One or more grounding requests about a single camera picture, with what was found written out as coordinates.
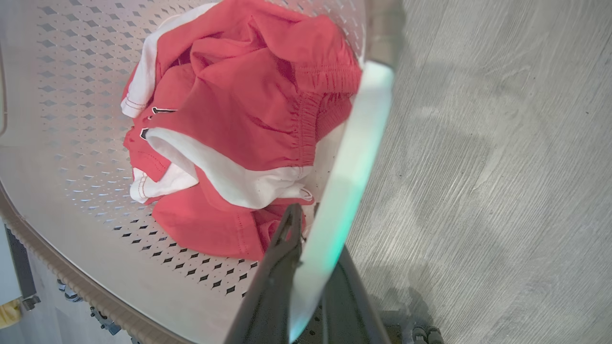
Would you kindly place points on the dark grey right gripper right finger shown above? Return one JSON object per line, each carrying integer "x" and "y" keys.
{"x": 348, "y": 301}

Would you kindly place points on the red and white garment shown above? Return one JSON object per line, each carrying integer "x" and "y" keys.
{"x": 229, "y": 124}

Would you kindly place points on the dark robot base wheel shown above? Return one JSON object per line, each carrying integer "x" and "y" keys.
{"x": 427, "y": 334}

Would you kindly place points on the white perforated laundry basket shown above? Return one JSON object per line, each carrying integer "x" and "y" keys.
{"x": 71, "y": 143}

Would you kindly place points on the white and grey robot base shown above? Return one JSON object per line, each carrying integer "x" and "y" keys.
{"x": 21, "y": 282}

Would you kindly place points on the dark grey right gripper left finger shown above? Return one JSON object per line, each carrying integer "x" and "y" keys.
{"x": 270, "y": 291}

